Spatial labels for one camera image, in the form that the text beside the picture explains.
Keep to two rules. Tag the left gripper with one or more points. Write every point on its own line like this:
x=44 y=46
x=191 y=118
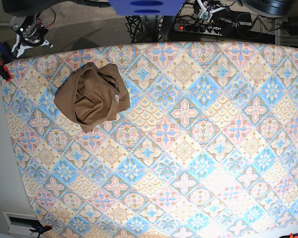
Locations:
x=206 y=9

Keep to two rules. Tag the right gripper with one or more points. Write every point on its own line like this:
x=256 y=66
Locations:
x=22 y=44

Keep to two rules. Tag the brown t-shirt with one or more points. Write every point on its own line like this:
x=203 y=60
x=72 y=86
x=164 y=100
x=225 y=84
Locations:
x=92 y=95

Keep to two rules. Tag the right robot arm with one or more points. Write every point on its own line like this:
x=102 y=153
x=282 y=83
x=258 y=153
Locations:
x=30 y=33

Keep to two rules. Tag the black power strip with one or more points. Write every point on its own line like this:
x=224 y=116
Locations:
x=198 y=29

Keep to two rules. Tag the red black clamp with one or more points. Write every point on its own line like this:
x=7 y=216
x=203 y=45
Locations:
x=4 y=72

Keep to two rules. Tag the patterned tablecloth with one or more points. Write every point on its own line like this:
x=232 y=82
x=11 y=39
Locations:
x=208 y=147

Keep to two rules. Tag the white floor vent box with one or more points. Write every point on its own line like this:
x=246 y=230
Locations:
x=19 y=225

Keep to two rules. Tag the orange black spring clamp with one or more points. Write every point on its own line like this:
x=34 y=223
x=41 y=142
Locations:
x=40 y=229

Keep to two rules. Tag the red clamp bottom edge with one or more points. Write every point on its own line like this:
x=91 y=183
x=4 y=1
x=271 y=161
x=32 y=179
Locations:
x=293 y=235

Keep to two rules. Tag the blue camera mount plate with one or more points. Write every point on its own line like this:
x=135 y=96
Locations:
x=147 y=7

